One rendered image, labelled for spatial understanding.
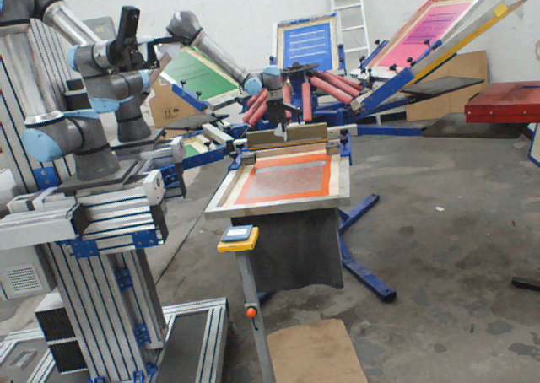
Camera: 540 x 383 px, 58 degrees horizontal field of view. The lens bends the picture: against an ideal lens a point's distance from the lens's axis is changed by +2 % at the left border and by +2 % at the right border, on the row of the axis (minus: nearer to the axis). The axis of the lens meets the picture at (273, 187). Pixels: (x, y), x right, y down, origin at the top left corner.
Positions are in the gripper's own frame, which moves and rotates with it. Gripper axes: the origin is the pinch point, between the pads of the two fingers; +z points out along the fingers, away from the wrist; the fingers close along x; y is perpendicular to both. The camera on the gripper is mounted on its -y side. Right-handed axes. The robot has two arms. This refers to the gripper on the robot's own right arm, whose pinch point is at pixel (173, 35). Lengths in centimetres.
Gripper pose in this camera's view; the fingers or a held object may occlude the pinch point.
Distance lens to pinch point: 129.8
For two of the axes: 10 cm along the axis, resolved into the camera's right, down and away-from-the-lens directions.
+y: 1.1, 9.6, 2.4
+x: -4.4, 2.7, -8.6
